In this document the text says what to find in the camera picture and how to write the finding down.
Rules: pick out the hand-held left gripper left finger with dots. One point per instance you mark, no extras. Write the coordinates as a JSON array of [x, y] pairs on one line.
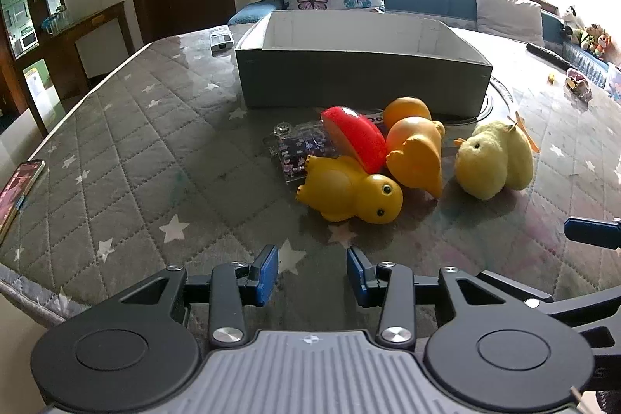
[[264, 274]]

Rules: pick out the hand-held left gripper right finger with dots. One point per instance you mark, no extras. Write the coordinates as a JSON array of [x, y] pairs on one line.
[[358, 277]]

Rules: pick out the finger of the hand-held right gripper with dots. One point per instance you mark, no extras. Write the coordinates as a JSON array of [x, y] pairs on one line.
[[572, 314], [589, 229]]

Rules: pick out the yellow rubber duck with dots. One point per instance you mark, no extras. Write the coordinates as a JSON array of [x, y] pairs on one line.
[[349, 191]]

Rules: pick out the yellow plush chick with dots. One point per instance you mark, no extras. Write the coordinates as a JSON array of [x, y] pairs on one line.
[[490, 162]]

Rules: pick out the clear purple pouch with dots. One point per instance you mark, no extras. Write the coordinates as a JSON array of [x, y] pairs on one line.
[[298, 147]]

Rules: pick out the large orange rubber duck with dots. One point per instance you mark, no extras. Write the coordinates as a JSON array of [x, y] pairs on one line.
[[417, 157]]

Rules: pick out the red half apple toy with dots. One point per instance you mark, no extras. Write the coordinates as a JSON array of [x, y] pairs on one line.
[[359, 137]]

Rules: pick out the small orange rubber duck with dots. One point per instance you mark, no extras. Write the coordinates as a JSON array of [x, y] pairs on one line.
[[405, 108]]

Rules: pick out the grey cardboard box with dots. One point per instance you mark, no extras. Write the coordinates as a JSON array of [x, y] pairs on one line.
[[359, 74]]

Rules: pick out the small toy car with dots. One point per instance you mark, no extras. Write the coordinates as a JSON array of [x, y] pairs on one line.
[[578, 85]]

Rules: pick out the black remote control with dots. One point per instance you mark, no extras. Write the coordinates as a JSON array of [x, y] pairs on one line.
[[548, 54]]

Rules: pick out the orange plush toy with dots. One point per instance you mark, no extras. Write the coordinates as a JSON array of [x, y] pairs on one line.
[[603, 44]]

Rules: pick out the green plush toy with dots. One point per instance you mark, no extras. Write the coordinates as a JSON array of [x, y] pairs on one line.
[[588, 36]]

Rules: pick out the black white plush toy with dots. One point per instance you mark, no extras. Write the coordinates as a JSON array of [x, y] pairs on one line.
[[571, 22]]

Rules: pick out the white cushion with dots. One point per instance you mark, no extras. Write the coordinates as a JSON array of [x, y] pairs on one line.
[[509, 16]]

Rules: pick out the small white electronic device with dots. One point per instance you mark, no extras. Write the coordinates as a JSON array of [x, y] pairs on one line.
[[220, 39]]

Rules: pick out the smartphone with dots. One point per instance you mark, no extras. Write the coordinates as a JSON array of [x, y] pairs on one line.
[[17, 193]]

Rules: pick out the wooden sideboard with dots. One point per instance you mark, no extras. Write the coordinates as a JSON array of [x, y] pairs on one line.
[[104, 35]]

